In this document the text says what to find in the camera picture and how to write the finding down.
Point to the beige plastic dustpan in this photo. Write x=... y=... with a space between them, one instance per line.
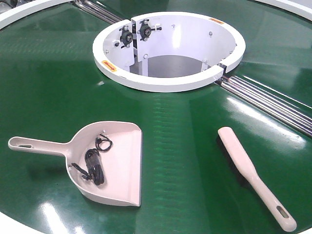
x=121 y=165

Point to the steel transfer rollers top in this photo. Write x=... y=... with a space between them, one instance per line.
x=97 y=10

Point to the steel transfer rollers right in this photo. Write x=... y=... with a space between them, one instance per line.
x=269 y=103

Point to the orange warning label left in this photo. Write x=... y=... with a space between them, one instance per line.
x=109 y=65

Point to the black bearing unit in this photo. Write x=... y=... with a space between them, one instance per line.
x=126 y=36
x=146 y=30

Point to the black bearing unit left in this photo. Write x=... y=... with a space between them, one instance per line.
x=126 y=36

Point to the orange warning label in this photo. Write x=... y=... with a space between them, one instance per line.
x=109 y=65
x=217 y=20

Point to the black bearing unit right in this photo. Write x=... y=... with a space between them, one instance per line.
x=146 y=30

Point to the steel transfer rollers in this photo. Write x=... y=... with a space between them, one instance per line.
x=97 y=10
x=269 y=103

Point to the white rim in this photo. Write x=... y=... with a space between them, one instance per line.
x=26 y=9
x=301 y=8

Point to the white outer rim left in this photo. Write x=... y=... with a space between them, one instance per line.
x=26 y=9

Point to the white outer rim right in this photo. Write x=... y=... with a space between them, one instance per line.
x=301 y=8

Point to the orange warning label right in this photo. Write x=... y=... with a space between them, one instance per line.
x=217 y=20

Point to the white inner conveyor ring housing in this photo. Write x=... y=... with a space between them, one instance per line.
x=219 y=48

